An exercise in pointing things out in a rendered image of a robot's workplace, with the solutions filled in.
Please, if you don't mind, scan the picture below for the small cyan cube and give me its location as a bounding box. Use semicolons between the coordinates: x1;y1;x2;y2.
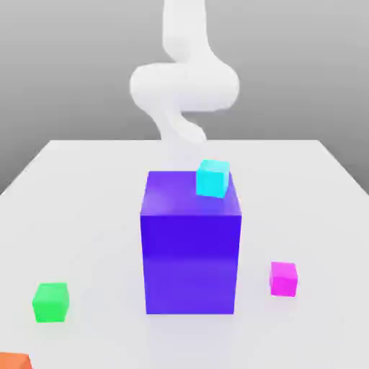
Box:
195;159;231;199

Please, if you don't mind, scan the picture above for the small magenta cube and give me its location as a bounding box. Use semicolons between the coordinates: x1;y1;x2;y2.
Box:
269;261;298;298

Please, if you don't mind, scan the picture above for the small green cube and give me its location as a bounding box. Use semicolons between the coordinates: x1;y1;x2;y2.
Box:
32;282;71;324

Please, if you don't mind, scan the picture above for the large purple box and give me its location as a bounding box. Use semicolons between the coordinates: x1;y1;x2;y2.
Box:
140;170;242;316

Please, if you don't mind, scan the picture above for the large orange box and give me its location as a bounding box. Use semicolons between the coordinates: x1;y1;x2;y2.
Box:
0;352;33;369

